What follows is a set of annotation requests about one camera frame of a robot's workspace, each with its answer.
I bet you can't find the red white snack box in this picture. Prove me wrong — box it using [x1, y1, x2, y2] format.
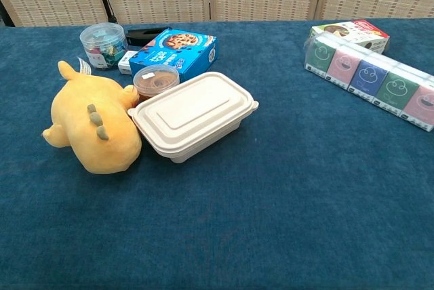
[308, 19, 391, 55]

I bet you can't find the blue cookie box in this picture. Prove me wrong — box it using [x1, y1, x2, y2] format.
[128, 28, 218, 84]

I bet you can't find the brown round lidded cup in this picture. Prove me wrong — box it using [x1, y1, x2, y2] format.
[132, 64, 180, 103]

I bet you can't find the small white box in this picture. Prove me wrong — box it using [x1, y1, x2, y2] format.
[117, 49, 139, 75]

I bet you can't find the yellow plush toy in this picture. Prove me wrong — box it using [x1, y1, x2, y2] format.
[41, 56, 142, 175]

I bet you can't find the clear jar of binder clips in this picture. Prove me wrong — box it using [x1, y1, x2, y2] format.
[79, 22, 128, 71]

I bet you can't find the blue table cloth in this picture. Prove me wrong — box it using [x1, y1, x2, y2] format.
[0, 17, 434, 290]

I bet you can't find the beige lidded lunch box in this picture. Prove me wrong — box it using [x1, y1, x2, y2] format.
[127, 71, 260, 164]

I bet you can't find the multicolour tissue pack row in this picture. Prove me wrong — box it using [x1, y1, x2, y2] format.
[304, 31, 434, 133]

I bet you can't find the black stapler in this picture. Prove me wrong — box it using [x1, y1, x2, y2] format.
[125, 26, 173, 47]

